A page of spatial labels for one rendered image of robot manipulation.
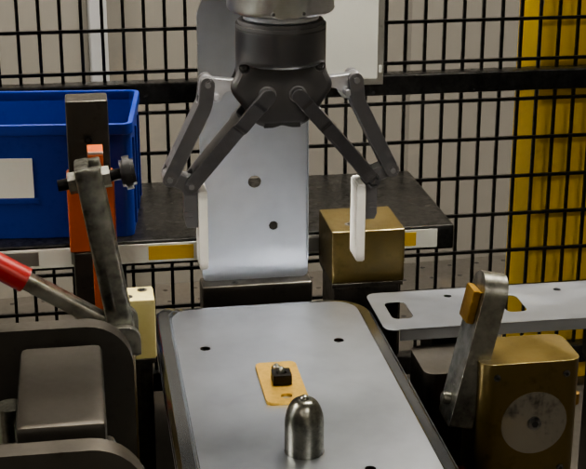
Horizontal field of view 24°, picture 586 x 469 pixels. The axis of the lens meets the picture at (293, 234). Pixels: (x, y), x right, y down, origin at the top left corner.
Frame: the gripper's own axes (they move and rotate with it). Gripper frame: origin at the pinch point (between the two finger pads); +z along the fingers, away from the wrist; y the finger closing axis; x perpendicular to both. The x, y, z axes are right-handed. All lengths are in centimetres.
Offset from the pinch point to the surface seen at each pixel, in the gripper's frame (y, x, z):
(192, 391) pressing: -8.0, -0.3, 13.1
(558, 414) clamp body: 23.2, -8.7, 13.6
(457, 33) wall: 79, 222, 26
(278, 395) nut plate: -0.6, -2.8, 12.8
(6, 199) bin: -25.2, 35.2, 5.7
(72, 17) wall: -17, 214, 18
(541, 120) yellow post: 44, 58, 5
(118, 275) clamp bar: -14.1, -1.8, 1.1
